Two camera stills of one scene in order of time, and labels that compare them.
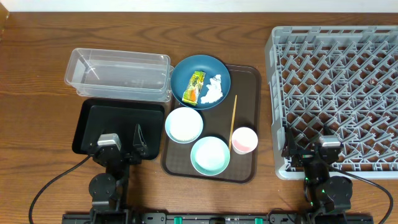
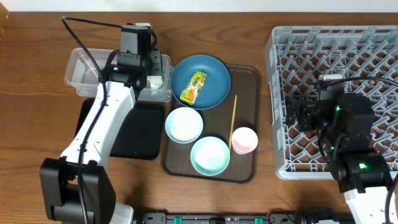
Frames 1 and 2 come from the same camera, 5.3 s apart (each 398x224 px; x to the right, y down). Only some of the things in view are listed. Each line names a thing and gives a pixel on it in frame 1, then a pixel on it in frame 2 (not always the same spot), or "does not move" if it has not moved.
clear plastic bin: x=119 y=74 does not move
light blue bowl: x=184 y=125 does not move
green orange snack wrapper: x=193 y=89 does not move
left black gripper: x=139 y=150 to x=155 y=57
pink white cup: x=244 y=140 does not move
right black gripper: x=290 y=150 to x=308 y=112
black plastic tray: x=100 y=116 does not move
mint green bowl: x=210 y=155 does not move
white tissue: x=215 y=92 to x=156 y=82
